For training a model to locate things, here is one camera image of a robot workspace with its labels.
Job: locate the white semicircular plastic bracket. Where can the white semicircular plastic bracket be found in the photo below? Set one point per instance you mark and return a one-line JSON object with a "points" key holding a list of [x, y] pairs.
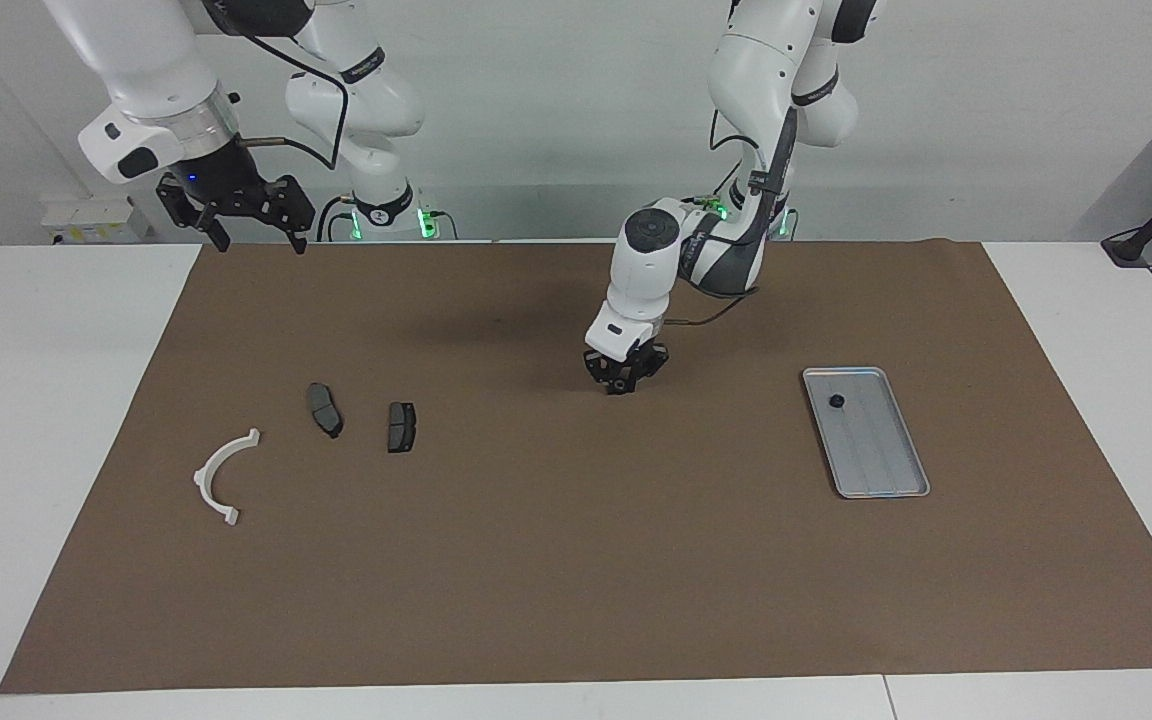
{"points": [[204, 480]]}

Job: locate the silver metal tray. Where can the silver metal tray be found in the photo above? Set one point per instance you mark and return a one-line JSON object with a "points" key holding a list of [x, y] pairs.
{"points": [[876, 450]]}

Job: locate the long grey brake pad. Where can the long grey brake pad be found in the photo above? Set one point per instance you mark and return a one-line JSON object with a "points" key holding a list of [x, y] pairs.
{"points": [[324, 410]]}

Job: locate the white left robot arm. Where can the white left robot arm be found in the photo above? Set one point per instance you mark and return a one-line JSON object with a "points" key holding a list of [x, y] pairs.
{"points": [[636, 280]]}

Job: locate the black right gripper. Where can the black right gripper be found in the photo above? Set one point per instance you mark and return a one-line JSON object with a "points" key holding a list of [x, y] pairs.
{"points": [[226, 185]]}

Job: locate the brown table mat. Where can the brown table mat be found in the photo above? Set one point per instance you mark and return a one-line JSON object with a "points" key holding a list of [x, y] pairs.
{"points": [[576, 560]]}

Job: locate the short dark brake pad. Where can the short dark brake pad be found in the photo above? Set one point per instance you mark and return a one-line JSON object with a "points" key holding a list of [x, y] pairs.
{"points": [[401, 428]]}

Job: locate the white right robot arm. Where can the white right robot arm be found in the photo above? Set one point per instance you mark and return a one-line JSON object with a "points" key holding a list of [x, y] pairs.
{"points": [[136, 60]]}

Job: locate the white box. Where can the white box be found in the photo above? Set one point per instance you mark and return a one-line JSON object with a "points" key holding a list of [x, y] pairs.
{"points": [[96, 220]]}

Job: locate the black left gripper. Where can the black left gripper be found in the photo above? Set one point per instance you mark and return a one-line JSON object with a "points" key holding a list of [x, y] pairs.
{"points": [[626, 360]]}

